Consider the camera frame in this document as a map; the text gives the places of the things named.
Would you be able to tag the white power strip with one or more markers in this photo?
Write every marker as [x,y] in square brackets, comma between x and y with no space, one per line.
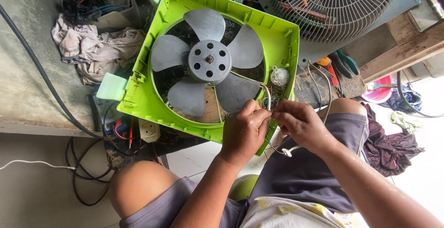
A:
[104,111]

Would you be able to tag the beige power socket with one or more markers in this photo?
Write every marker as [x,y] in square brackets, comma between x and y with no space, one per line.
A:
[150,131]

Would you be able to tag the white round timer motor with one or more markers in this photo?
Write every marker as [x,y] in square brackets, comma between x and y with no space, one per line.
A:
[279,76]

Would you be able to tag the person's right leg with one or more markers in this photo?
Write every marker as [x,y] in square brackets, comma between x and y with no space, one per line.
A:
[347,106]

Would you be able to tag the dirty beige rag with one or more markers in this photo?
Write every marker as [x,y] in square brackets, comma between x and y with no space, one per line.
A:
[100,53]

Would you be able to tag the pale green cloth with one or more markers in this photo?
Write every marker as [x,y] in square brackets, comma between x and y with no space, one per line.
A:
[404,121]

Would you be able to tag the white yellow patterned shirt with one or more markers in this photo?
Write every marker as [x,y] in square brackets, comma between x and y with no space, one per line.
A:
[288,216]

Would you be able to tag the pink plastic basin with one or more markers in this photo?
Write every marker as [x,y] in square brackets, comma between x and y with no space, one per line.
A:
[380,94]

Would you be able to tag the green plastic fan housing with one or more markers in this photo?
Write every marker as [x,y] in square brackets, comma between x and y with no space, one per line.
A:
[277,33]

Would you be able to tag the person's leg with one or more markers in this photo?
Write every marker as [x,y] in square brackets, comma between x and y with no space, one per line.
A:
[138,186]
[347,106]

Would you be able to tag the person's left leg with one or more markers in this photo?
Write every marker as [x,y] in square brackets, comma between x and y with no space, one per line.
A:
[138,186]

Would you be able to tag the grey metal panel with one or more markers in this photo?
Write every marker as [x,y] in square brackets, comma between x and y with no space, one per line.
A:
[399,6]

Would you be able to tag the wooden bench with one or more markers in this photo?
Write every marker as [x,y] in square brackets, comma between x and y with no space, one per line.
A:
[409,44]

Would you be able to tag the grey shorts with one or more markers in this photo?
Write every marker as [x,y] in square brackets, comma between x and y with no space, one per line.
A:
[305,179]

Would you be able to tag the green round stool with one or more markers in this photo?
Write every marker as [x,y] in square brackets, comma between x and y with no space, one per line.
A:
[242,186]

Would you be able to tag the dark maroon cloth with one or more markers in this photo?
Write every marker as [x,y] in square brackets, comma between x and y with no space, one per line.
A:
[388,148]

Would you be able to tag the blue cloth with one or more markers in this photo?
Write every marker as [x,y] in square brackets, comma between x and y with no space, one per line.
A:
[412,98]

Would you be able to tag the red multimeter probe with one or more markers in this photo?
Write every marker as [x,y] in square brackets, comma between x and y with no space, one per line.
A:
[130,134]

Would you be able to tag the person's right hand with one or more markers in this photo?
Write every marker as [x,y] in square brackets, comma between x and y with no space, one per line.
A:
[307,127]

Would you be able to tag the person's left hand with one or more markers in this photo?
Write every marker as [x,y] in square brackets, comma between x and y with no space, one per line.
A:
[241,136]

